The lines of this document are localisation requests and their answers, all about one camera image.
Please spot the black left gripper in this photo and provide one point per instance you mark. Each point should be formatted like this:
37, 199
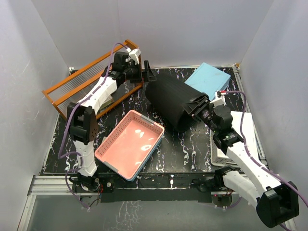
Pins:
144, 77

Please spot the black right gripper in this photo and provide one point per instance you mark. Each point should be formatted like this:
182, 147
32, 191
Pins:
194, 108

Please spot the large black plastic bin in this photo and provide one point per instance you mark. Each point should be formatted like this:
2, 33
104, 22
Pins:
168, 95

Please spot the blue plastic basket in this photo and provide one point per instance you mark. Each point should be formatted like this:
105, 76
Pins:
208, 79

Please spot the pink plastic basket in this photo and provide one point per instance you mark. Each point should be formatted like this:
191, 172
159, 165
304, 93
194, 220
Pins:
130, 144

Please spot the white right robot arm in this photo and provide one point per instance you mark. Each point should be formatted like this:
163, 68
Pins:
275, 201

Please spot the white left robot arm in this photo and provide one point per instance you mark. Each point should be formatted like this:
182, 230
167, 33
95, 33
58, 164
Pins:
82, 125

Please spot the small beige box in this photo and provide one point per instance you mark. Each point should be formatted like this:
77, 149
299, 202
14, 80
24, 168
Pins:
109, 101

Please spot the orange wooden rack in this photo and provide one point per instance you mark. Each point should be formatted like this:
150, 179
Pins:
77, 85

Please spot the blue tray under pink basket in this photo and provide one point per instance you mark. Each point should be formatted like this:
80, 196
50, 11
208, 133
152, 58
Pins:
155, 163

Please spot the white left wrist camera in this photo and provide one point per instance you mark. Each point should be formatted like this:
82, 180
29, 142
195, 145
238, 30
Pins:
134, 54

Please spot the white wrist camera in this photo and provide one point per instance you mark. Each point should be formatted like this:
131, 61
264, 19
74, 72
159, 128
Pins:
134, 54
219, 98

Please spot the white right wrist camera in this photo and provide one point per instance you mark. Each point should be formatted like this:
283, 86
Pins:
219, 98

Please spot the aluminium front frame rail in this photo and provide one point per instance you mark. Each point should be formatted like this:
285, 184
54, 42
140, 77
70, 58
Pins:
51, 207

